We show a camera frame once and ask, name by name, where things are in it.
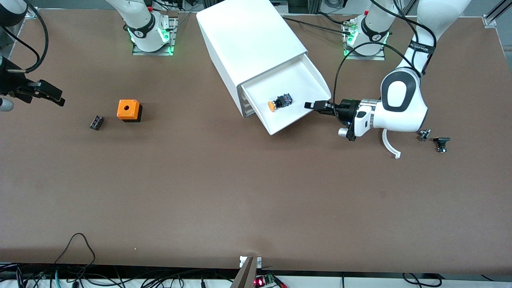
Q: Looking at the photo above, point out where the orange push button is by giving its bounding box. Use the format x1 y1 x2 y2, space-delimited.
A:
268 93 293 113

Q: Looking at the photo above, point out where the orange box with hole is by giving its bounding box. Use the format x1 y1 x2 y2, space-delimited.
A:
116 100 143 123

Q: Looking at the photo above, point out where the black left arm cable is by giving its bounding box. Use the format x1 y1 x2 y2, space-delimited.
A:
333 0 437 124

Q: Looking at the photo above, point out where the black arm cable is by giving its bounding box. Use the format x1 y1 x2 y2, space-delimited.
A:
333 0 437 124
0 0 49 74

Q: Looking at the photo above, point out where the black looped cable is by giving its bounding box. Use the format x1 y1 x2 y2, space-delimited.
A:
54 233 96 276

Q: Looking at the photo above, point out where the circuit board with red light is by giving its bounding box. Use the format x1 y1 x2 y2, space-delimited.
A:
254 273 288 288

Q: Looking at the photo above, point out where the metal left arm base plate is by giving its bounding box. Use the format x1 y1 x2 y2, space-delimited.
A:
343 22 385 60

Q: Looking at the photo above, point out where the tangled cable bundle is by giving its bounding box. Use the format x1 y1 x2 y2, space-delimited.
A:
0 262 240 288

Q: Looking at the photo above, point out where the black cable on table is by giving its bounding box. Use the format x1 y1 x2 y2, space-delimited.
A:
282 15 352 32

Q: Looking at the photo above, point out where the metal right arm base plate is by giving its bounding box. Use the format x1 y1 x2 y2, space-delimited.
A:
132 16 177 56

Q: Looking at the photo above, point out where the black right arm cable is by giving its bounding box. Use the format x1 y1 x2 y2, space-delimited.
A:
0 0 49 74

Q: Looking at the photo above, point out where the white curved plastic arc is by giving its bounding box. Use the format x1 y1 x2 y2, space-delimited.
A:
382 128 401 160

